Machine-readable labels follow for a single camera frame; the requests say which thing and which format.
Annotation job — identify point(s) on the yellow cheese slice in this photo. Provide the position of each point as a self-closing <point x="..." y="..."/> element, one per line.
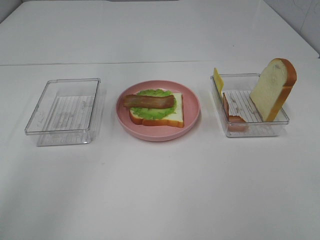
<point x="219" y="83"/>

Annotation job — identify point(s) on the toast bread slice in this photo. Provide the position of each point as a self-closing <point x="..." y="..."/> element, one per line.
<point x="273" y="87"/>
<point x="175" y="119"/>

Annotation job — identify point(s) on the right clear plastic tray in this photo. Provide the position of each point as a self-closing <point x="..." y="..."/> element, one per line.
<point x="237" y="88"/>

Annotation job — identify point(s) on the left clear plastic tray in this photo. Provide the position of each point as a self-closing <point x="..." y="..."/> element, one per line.
<point x="68" y="112"/>

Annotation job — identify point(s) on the clear plastic tray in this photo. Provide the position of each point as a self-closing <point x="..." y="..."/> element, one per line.
<point x="68" y="112"/>
<point x="237" y="88"/>

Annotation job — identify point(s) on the pink round plate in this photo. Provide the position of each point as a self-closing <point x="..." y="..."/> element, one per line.
<point x="191" y="112"/>

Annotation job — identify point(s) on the green lettuce leaf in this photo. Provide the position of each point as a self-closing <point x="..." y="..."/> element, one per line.
<point x="153" y="113"/>

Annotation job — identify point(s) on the reddish bacon strip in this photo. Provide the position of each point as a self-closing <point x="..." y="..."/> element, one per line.
<point x="235" y="119"/>

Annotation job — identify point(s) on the brown bacon strip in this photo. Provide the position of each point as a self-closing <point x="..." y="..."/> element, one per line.
<point x="149" y="102"/>

